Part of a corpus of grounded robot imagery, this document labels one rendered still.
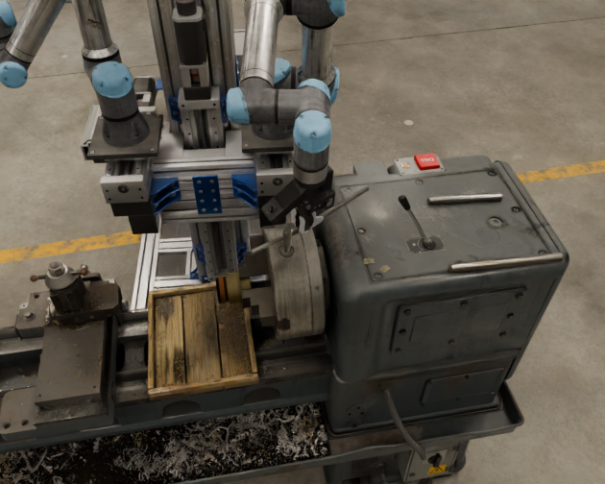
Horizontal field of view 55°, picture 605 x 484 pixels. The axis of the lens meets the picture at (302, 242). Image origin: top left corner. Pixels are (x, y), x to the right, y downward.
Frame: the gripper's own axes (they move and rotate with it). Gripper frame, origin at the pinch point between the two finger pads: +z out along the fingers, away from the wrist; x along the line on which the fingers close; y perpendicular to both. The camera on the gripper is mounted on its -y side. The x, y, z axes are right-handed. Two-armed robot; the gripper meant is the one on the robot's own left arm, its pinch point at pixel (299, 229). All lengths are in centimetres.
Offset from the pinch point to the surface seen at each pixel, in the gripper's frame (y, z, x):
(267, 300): -11.7, 18.6, -4.6
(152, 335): -41, 40, 12
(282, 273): -7.3, 8.0, -5.0
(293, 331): -9.5, 21.9, -14.6
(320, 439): -9, 69, -32
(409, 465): 19, 94, -51
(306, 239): 2.8, 7.1, 0.3
